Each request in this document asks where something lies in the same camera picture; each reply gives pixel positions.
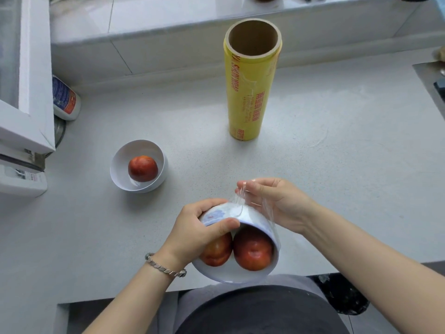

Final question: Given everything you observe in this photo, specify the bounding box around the grey shirt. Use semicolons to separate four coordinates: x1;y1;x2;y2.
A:
156;274;350;334

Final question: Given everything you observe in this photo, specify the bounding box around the silver link bracelet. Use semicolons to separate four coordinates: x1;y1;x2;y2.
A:
145;253;187;278

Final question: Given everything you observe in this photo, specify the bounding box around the white open window sash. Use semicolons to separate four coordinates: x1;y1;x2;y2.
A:
0;0;56;154

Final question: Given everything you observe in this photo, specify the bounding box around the yellow plastic wrap roll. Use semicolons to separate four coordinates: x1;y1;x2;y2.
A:
223;18;283;141

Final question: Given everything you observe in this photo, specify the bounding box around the white bottle blue orange label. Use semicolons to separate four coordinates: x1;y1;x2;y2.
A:
52;74;82;122

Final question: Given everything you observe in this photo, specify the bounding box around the person's left hand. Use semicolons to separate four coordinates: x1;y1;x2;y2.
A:
158;199;241;272

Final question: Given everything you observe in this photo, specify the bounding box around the white appliance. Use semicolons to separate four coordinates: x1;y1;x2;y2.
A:
0;160;48;198

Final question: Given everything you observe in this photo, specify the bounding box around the person's left forearm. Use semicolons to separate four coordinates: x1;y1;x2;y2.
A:
83;264;183;334

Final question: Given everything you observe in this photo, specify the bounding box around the steel sink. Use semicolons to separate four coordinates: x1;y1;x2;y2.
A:
413;60;445;121

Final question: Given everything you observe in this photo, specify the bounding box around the black speckled bag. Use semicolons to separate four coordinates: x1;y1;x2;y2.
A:
309;273;370;316

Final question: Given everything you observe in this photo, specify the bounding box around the white bowl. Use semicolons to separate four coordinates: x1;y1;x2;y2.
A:
109;139;169;194
191;201;281;284

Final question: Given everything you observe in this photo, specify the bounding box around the person's right hand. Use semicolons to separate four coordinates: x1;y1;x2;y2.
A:
236;177;315;235

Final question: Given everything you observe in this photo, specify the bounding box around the person's right forearm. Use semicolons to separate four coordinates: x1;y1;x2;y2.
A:
300;205;445;334

